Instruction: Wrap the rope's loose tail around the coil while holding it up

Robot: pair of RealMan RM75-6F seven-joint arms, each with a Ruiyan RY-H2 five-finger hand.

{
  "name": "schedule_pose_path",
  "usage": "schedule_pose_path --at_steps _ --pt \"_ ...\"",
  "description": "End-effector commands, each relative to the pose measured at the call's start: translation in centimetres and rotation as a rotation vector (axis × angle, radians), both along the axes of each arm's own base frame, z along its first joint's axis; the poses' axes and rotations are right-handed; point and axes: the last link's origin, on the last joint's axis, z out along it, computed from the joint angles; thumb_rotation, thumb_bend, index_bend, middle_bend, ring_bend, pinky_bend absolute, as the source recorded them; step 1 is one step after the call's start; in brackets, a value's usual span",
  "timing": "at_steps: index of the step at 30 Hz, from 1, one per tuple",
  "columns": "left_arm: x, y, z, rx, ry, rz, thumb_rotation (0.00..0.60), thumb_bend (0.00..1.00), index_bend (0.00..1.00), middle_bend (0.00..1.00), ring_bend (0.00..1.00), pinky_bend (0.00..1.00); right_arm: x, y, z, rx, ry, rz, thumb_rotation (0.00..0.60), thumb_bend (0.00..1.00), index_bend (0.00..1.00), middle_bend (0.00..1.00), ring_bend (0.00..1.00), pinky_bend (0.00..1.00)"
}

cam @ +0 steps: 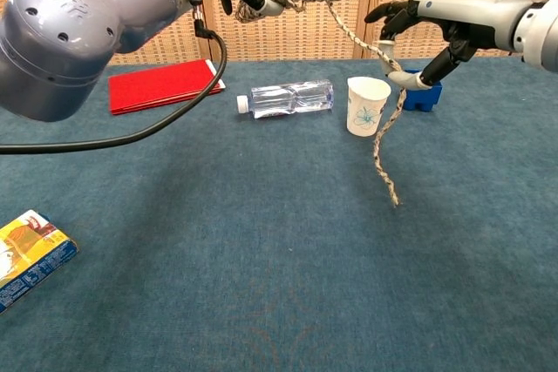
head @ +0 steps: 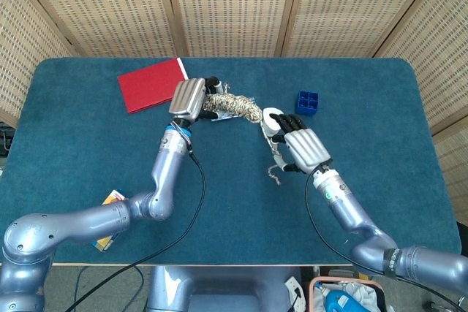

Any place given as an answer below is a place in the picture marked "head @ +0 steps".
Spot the blue grid box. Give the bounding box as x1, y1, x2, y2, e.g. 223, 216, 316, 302
294, 91, 320, 118

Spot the woven bamboo folding screen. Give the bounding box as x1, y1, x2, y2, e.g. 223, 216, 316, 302
0, 0, 468, 225

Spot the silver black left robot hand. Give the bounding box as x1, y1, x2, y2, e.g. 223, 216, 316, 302
167, 75, 224, 123

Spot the pink basket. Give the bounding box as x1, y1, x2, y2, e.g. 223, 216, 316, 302
309, 277, 388, 312

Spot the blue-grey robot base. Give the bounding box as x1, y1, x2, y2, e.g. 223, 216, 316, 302
146, 266, 304, 312

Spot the clear plastic water bottle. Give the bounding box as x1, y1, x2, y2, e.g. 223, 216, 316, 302
211, 96, 258, 122

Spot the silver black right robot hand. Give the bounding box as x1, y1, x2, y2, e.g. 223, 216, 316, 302
268, 113, 334, 175

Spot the red notebook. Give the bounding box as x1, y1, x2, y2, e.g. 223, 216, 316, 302
117, 57, 194, 115

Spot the white cloth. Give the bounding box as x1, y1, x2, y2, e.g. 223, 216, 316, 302
343, 282, 380, 312

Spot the blue plastic bottle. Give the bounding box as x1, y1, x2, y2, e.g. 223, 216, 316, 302
316, 282, 352, 312

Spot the beige braided rope bundle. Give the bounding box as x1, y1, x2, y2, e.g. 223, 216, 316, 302
203, 83, 282, 187

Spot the white paper cup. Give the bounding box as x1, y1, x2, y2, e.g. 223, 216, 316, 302
261, 107, 284, 137

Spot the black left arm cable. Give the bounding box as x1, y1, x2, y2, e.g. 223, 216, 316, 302
45, 143, 206, 312

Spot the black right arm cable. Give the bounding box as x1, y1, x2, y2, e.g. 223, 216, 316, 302
305, 171, 468, 312

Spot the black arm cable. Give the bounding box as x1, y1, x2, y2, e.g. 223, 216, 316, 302
45, 143, 206, 312
305, 171, 468, 312

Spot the white power strip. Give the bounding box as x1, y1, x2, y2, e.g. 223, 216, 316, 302
284, 275, 306, 308

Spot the dark floor equipment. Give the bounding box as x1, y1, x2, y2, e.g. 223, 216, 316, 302
0, 121, 15, 156

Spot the blue felt table mat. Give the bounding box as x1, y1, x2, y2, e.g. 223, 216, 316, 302
0, 57, 462, 266

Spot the blue floor cable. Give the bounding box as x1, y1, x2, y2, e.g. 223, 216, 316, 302
74, 266, 146, 312

